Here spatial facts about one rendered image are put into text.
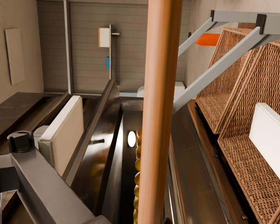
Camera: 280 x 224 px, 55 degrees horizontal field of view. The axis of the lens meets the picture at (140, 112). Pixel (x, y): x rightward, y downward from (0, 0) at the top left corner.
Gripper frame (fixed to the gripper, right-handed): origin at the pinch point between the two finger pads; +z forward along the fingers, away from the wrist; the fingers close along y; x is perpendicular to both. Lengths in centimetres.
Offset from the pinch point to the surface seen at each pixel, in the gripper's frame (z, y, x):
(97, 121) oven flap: 85, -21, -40
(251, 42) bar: 46, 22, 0
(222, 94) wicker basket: 152, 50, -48
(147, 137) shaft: 6.7, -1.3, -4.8
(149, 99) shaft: 6.8, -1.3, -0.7
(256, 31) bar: 46, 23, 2
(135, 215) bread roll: 101, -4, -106
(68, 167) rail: 51, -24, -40
